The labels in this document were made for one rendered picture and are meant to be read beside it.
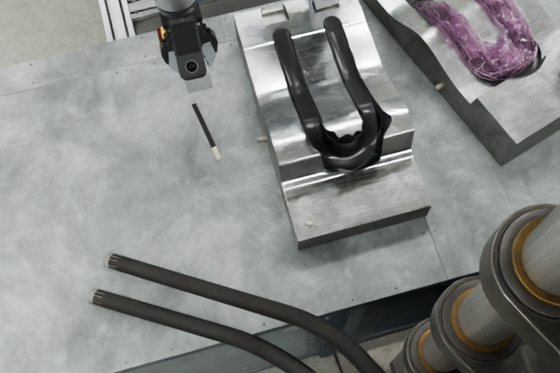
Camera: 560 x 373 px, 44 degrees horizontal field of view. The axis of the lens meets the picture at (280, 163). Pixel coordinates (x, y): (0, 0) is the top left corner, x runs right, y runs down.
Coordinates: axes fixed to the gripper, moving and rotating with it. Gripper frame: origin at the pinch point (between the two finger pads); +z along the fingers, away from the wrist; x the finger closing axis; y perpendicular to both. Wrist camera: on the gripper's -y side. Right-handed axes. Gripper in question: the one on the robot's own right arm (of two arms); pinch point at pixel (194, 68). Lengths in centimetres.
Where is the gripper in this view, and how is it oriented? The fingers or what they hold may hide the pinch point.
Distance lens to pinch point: 135.2
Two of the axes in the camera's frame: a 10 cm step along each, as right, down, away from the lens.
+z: 0.3, 3.9, 9.2
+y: -2.7, -8.8, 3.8
